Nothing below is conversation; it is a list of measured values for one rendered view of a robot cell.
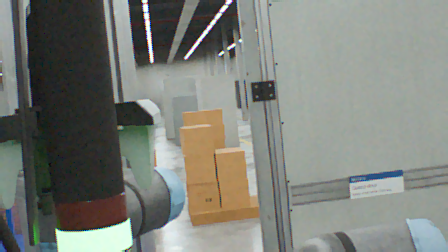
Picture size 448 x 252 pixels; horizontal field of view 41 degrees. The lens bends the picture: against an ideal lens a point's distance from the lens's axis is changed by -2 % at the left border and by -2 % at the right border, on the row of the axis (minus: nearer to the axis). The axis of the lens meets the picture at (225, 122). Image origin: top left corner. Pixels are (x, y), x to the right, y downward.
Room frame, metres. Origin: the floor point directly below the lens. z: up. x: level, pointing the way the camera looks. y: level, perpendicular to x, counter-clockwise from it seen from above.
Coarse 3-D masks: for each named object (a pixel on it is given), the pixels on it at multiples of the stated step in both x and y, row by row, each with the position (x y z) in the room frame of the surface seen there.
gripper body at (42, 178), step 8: (40, 104) 0.48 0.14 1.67; (16, 112) 0.44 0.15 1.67; (40, 112) 0.43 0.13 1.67; (40, 120) 0.43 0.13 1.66; (40, 128) 0.43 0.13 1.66; (32, 136) 0.43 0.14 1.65; (40, 136) 0.43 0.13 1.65; (40, 144) 0.43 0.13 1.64; (40, 152) 0.43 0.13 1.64; (40, 160) 0.43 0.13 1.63; (40, 168) 0.43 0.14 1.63; (48, 168) 0.44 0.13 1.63; (40, 176) 0.43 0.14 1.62; (48, 176) 0.44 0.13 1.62; (40, 184) 0.43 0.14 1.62; (48, 184) 0.44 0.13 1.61; (40, 192) 0.43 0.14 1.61; (48, 192) 0.43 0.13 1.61; (48, 200) 0.43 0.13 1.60; (40, 208) 0.48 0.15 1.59; (48, 208) 0.43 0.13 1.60
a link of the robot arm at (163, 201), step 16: (128, 176) 0.73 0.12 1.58; (160, 176) 0.75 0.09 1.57; (176, 176) 0.78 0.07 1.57; (16, 192) 0.81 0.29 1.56; (144, 192) 0.71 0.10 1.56; (160, 192) 0.73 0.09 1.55; (176, 192) 0.76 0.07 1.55; (144, 208) 0.69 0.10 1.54; (160, 208) 0.72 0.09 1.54; (176, 208) 0.76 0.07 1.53; (144, 224) 0.70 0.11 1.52; (160, 224) 0.74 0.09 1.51
